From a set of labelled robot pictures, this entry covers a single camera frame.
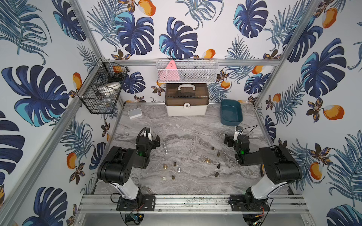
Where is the teal plastic storage box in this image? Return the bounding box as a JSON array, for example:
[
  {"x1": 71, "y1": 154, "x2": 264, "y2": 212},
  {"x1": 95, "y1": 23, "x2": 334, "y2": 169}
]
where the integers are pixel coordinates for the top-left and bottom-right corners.
[{"x1": 220, "y1": 99, "x2": 243, "y2": 126}]

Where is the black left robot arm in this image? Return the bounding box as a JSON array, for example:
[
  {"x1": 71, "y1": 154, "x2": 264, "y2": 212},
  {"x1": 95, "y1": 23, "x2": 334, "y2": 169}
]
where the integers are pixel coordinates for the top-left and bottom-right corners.
[{"x1": 97, "y1": 127, "x2": 160, "y2": 212}]

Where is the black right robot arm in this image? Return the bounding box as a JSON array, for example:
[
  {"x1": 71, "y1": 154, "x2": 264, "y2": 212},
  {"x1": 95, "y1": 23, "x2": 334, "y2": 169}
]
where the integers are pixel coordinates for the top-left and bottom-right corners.
[{"x1": 224, "y1": 126, "x2": 303, "y2": 212}]

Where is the small white box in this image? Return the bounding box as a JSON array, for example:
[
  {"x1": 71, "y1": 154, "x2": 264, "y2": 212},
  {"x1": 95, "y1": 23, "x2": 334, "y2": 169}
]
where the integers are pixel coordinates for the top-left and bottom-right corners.
[{"x1": 128, "y1": 108, "x2": 142, "y2": 119}]

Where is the brown lid white toolbox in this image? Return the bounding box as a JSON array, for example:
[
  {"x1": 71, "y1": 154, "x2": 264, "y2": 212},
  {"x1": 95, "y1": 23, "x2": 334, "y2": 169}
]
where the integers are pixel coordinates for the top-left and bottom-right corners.
[{"x1": 165, "y1": 83, "x2": 209, "y2": 116}]

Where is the white bowl in basket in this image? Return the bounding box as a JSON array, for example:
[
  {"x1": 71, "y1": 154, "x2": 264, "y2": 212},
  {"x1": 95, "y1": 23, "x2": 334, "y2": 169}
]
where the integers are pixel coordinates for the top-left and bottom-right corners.
[{"x1": 98, "y1": 82, "x2": 121, "y2": 94}]

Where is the pink triangle sign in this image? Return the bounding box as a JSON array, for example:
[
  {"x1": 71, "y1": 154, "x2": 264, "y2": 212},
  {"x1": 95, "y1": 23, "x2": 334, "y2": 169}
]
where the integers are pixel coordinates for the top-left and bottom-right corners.
[{"x1": 159, "y1": 60, "x2": 180, "y2": 82}]

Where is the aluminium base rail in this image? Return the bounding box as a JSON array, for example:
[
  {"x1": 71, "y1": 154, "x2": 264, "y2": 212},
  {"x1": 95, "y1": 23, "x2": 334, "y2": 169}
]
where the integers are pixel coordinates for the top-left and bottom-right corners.
[{"x1": 78, "y1": 195, "x2": 309, "y2": 214}]

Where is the black wire basket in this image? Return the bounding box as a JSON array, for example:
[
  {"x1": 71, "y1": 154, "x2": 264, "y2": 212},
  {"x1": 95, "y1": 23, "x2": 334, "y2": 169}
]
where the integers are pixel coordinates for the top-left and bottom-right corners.
[{"x1": 77, "y1": 58, "x2": 130, "y2": 115}]

